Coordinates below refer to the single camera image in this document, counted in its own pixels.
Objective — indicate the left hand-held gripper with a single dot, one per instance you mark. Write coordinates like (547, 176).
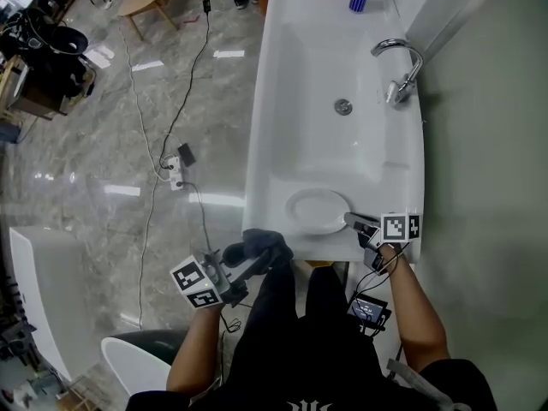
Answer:
(197, 283)

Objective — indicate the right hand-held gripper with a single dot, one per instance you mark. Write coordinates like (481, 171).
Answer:
(398, 228)

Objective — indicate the dark grey cloth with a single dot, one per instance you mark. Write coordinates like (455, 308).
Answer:
(267, 242)

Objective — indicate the white plate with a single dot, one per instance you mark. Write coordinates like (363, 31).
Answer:
(317, 210)

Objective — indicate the person's right forearm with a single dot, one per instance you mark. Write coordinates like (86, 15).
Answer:
(415, 311)

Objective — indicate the person's left forearm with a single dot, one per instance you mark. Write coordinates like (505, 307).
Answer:
(192, 349)

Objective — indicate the yellow waste bin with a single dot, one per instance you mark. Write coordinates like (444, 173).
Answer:
(319, 263)

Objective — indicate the person's black trousers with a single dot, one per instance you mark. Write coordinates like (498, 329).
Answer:
(325, 293)

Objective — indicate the small black display device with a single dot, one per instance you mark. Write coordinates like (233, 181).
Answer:
(368, 311)

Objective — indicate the white power strip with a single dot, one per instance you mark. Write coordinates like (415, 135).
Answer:
(175, 173)

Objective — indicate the chrome sink drain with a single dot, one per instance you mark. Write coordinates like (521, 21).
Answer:
(343, 105)

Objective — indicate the black power adapter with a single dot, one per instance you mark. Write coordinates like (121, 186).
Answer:
(187, 153)

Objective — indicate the person's black T-shirt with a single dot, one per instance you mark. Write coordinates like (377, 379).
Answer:
(308, 379)

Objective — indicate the white round basin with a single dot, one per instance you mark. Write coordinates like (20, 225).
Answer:
(132, 366)

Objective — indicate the chrome faucet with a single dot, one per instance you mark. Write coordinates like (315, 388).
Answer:
(413, 67)

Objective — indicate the white ceramic sink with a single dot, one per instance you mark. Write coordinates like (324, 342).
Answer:
(317, 58)

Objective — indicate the small black inline adapter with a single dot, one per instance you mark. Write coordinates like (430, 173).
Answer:
(206, 5)

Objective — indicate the wooden cabinet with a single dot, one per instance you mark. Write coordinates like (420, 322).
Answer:
(36, 101)

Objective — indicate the black machine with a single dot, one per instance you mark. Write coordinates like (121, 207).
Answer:
(51, 54)

